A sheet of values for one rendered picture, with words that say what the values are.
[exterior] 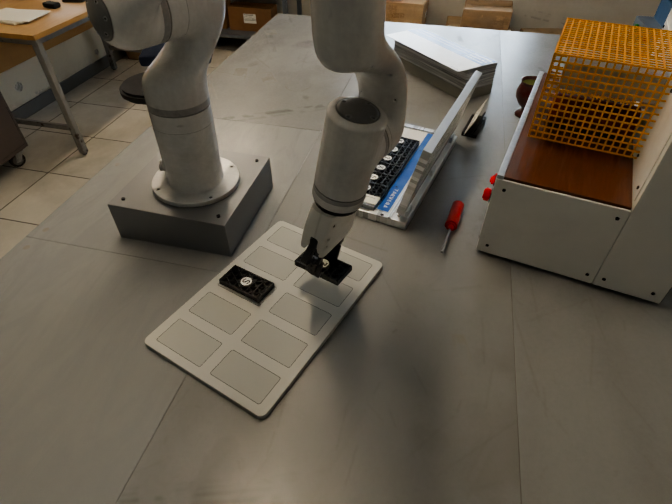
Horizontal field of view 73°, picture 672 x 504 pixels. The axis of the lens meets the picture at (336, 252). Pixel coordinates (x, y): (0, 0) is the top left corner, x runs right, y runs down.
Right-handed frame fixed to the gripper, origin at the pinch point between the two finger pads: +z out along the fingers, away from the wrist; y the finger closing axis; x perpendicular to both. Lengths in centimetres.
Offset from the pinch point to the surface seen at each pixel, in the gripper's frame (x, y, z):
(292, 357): 6.5, 16.6, 6.4
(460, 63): -14, -98, 1
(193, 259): -25.5, 8.4, 14.1
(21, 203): -204, -25, 143
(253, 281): -9.9, 7.5, 8.6
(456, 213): 14.2, -33.8, 2.9
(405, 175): -2.5, -42.1, 7.1
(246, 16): -264, -282, 126
